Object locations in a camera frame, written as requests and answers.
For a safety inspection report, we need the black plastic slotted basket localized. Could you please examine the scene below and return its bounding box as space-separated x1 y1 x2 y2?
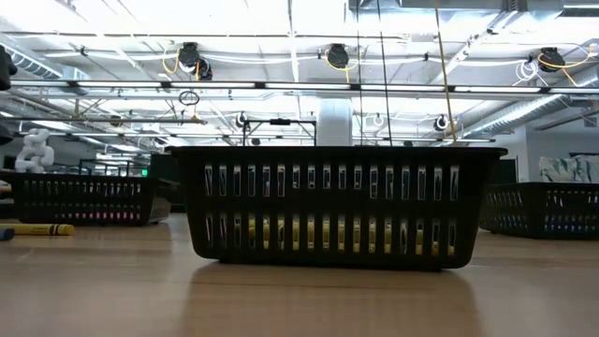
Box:
478 181 599 241
168 145 509 271
12 172 172 227

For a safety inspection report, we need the black metal stand frame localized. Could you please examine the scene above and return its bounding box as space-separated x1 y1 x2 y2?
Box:
241 118 318 147

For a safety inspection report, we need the dark door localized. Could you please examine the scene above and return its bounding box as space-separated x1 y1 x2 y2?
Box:
490 157 519 185

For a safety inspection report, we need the white pillar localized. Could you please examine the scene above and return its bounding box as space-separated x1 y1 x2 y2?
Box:
316 97 353 147

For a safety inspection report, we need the yellow hanging cable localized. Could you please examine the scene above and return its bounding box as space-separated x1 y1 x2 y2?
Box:
432 0 460 147

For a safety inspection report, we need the thin black hanging cable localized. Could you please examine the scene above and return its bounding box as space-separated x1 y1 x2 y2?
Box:
354 0 365 147

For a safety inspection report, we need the black framed glass enclosure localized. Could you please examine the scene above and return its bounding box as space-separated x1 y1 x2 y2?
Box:
77 157 152 178

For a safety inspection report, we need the corrugated ventilation duct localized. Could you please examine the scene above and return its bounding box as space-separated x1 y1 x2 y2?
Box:
462 77 599 138

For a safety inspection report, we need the patterned painted panel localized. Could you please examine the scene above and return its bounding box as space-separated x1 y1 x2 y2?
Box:
537 154 599 184

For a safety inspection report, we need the long ceiling light bar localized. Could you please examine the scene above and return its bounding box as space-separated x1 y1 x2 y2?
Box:
0 79 599 95

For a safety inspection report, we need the black hanging ring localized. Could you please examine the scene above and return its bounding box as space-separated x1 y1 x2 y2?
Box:
177 90 201 108

